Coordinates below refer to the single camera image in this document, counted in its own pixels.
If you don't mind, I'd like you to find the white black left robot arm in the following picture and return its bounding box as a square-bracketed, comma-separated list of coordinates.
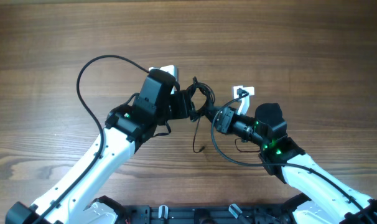
[5, 65, 188, 223]

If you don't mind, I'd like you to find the black right camera cable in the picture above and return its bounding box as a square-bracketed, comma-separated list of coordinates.
[210, 88, 366, 215]

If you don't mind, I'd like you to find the black left camera cable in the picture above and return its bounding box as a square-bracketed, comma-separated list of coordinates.
[32, 54, 151, 224]

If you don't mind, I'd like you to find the black USB cable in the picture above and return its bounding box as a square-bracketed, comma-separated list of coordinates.
[185, 76, 216, 154]

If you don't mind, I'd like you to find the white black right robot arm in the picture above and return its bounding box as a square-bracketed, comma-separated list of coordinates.
[205, 103, 377, 223]

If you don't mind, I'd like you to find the black camera cable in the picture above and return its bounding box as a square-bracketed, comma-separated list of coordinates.
[210, 88, 366, 215]
[32, 54, 151, 224]

